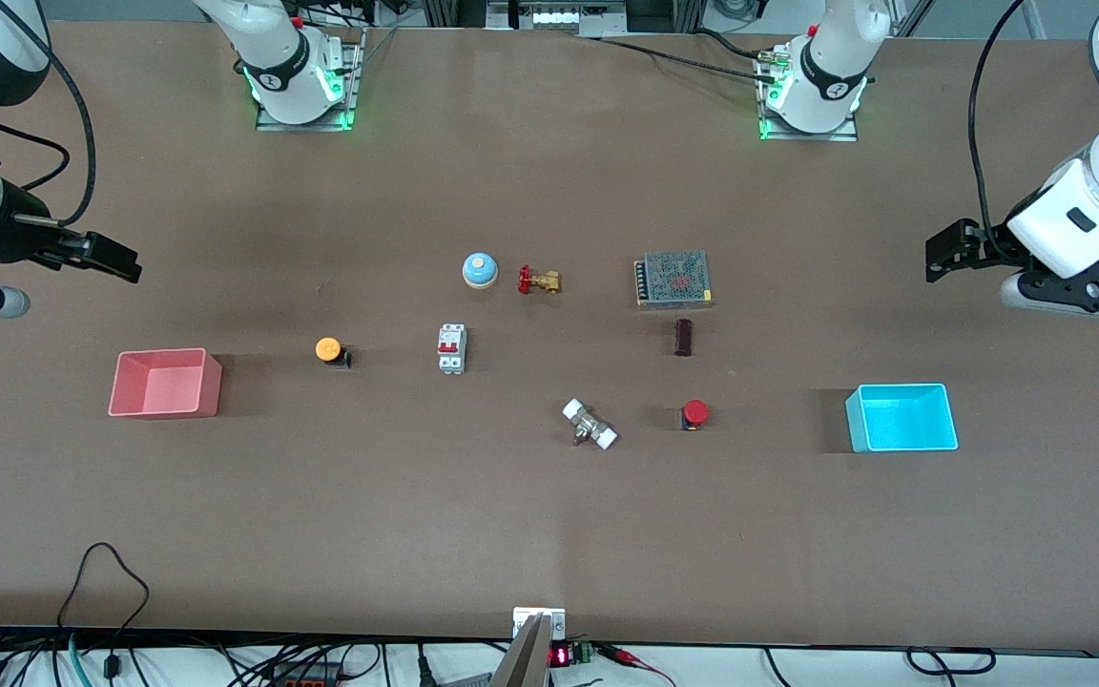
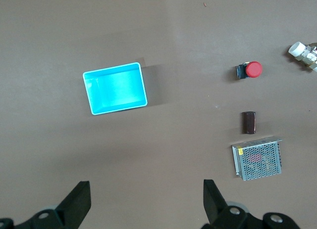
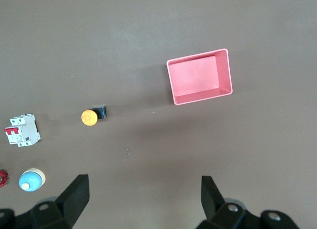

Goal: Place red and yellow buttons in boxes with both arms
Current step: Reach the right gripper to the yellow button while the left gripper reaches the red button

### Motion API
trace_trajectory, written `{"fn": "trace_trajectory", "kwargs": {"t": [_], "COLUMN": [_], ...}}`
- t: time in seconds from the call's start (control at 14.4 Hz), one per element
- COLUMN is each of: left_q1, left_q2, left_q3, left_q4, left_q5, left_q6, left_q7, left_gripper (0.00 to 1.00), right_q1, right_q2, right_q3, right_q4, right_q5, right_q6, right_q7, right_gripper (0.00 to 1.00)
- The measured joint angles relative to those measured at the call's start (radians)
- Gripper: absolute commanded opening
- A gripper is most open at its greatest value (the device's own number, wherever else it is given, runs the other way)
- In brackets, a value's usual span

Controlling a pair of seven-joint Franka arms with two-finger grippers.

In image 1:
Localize pink plastic box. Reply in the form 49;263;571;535
109;348;223;419

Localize cyan plastic box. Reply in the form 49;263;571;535
845;384;960;453

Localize metal mesh power supply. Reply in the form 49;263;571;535
633;250;715;310

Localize white circuit breaker red switches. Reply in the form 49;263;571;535
436;323;467;375

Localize metal fitting with white ends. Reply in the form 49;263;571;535
562;398;619;451

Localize white slotted device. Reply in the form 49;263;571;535
487;0;629;35

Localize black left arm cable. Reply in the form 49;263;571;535
967;0;1027;241

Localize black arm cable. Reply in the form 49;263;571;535
967;0;1027;241
0;33;97;230

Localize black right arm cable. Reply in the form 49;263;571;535
0;33;97;230

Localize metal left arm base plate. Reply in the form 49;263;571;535
757;48;860;142

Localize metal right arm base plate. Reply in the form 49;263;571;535
256;27;366;132

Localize black looped cable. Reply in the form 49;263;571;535
55;542;152;680

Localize black cable across table edge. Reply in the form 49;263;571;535
576;29;779;77

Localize black coiled cable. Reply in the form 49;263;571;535
905;646;998;677

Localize red wire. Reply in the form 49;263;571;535
595;645;679;687

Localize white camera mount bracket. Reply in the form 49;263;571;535
490;606;568;687

